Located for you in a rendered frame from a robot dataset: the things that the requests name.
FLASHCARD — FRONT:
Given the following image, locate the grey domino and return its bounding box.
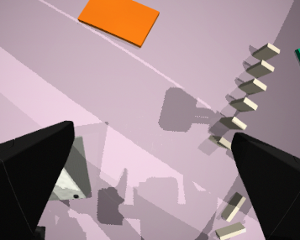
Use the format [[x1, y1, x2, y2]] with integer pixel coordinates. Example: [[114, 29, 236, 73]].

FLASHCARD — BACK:
[[215, 222, 247, 240], [221, 192, 245, 222], [252, 43, 280, 61], [247, 60, 275, 79], [208, 136, 231, 150], [230, 97, 258, 112], [220, 117, 247, 130], [239, 78, 267, 96]]

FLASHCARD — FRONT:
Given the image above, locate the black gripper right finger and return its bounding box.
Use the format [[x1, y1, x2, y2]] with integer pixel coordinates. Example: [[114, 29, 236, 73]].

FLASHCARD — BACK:
[[231, 133, 300, 240]]

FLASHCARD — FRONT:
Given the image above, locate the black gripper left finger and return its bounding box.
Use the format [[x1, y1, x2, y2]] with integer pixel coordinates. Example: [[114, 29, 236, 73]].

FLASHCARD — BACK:
[[0, 120, 75, 240]]

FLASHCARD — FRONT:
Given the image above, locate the orange flat rectangular block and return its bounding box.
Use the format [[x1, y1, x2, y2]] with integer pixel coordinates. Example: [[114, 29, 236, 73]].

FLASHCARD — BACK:
[[78, 0, 159, 48]]

